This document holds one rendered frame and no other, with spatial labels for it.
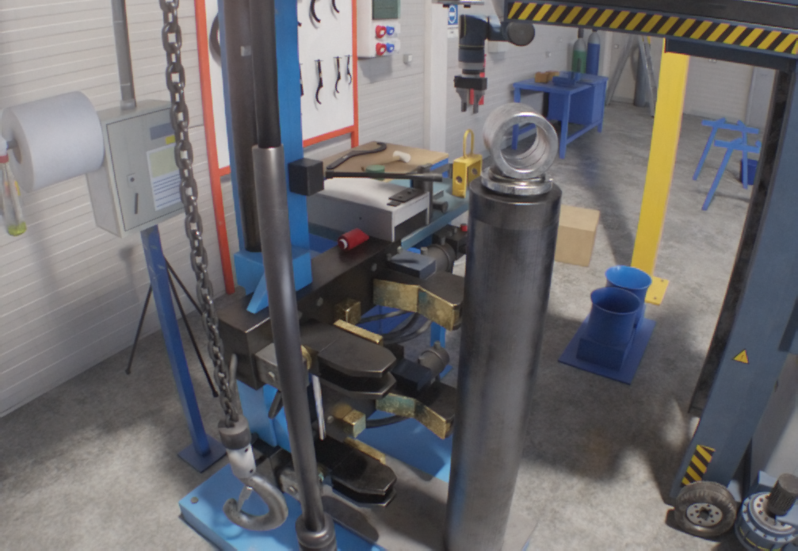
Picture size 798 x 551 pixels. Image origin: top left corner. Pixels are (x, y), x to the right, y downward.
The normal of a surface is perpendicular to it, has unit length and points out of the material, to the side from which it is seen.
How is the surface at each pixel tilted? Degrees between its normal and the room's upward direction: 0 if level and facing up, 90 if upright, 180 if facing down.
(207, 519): 0
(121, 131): 90
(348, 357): 0
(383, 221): 90
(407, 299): 90
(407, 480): 0
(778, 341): 90
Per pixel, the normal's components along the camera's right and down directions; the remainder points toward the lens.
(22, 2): 0.83, 0.25
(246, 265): -0.56, 0.36
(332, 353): 0.00, -0.90
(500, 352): -0.23, 0.42
